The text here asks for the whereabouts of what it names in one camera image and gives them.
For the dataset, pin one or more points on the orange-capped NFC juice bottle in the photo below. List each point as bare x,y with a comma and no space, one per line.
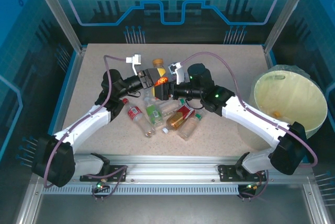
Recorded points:
158,63

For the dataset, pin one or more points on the red-label amber tea bottle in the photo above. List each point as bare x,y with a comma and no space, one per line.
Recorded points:
176,120

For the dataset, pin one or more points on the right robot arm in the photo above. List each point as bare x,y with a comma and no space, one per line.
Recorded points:
256,116

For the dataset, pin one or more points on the pale yellow lined bin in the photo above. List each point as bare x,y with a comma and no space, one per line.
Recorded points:
295,98

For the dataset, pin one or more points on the green-label clear bottle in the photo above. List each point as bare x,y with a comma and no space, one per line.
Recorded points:
153,112

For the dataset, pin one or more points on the red-capped red-label water bottle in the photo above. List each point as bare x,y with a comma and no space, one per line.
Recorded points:
134,114

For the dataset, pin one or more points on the green-capped beige drink bottle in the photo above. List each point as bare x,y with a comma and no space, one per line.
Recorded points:
188,128

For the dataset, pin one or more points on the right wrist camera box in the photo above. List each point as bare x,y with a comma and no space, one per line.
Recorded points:
179,73

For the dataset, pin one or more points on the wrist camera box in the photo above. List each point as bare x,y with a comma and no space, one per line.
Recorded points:
133,59
179,73

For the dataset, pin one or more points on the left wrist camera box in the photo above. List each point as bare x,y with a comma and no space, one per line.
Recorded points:
133,59

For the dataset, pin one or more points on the aluminium table side rail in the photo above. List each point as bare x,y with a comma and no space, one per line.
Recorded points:
70,88
269,56

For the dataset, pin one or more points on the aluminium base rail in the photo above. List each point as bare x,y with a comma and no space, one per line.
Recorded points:
170,166

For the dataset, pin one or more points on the aluminium frame post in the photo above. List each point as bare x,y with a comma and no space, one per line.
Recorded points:
57,12
288,12

